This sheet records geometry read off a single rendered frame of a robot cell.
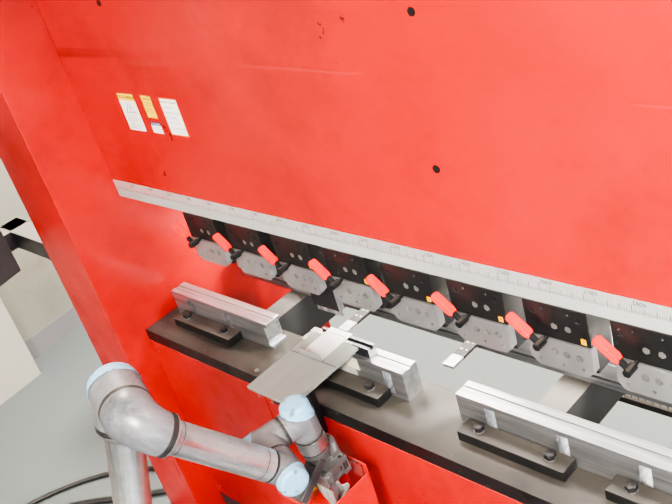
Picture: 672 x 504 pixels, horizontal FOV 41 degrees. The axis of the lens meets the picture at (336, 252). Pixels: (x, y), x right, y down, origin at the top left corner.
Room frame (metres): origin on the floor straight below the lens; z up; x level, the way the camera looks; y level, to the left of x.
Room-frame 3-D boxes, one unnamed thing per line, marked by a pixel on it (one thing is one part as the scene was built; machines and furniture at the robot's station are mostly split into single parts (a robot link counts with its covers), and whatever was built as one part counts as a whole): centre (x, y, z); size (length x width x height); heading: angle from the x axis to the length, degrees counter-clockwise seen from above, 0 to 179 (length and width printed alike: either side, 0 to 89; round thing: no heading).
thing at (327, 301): (2.12, 0.06, 1.13); 0.10 x 0.02 x 0.10; 38
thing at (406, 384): (2.07, 0.03, 0.92); 0.39 x 0.06 x 0.10; 38
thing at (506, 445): (1.61, -0.26, 0.89); 0.30 x 0.05 x 0.03; 38
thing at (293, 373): (2.03, 0.18, 1.00); 0.26 x 0.18 x 0.01; 128
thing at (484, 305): (1.66, -0.29, 1.26); 0.15 x 0.09 x 0.17; 38
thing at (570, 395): (1.88, -0.61, 0.81); 0.64 x 0.08 x 0.14; 128
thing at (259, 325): (2.55, 0.40, 0.92); 0.50 x 0.06 x 0.10; 38
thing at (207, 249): (2.45, 0.32, 1.26); 0.15 x 0.09 x 0.17; 38
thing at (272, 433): (1.69, 0.29, 1.05); 0.11 x 0.11 x 0.08; 19
